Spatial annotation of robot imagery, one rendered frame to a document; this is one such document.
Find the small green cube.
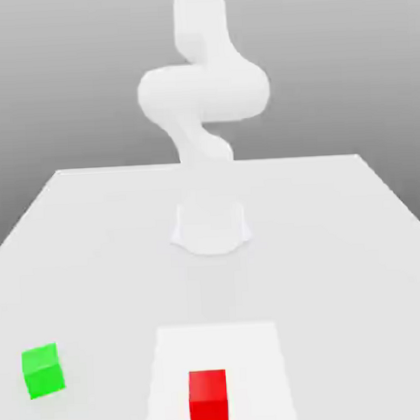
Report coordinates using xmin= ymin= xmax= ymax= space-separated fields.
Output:
xmin=20 ymin=341 xmax=68 ymax=401

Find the small red cube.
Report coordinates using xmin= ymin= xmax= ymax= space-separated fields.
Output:
xmin=187 ymin=369 xmax=229 ymax=420

